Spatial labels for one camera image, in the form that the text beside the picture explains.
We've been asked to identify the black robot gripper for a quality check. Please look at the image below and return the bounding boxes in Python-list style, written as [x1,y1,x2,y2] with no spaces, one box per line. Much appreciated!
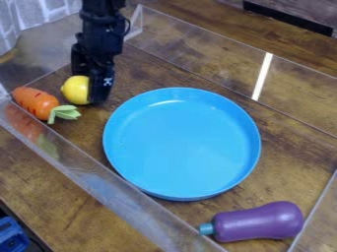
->
[71,0,130,103]

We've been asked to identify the yellow toy lemon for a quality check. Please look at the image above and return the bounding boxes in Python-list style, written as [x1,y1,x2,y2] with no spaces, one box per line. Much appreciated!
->
[60,76,90,105]

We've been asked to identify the orange toy carrot green leaves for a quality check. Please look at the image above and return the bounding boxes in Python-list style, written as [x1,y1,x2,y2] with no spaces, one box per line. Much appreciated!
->
[12,87,82,124]

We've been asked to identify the blue round plastic tray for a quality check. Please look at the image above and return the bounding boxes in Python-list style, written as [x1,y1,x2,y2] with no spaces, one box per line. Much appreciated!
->
[103,88,262,201]

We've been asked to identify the white lattice curtain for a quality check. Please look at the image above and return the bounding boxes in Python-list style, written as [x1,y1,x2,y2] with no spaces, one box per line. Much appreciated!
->
[0,0,82,56]

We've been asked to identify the dark wooden furniture edge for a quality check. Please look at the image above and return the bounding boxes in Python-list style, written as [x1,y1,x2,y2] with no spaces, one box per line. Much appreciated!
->
[242,0,333,37]

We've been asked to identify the blue plastic object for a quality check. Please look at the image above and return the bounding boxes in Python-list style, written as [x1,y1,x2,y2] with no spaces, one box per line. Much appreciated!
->
[0,217,31,252]

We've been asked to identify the purple toy eggplant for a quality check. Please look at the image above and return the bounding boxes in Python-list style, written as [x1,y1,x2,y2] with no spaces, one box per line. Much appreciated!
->
[199,201,304,242]

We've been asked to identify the clear acrylic barrier wall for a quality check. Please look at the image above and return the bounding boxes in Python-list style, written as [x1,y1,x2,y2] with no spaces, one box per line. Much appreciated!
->
[0,0,337,252]

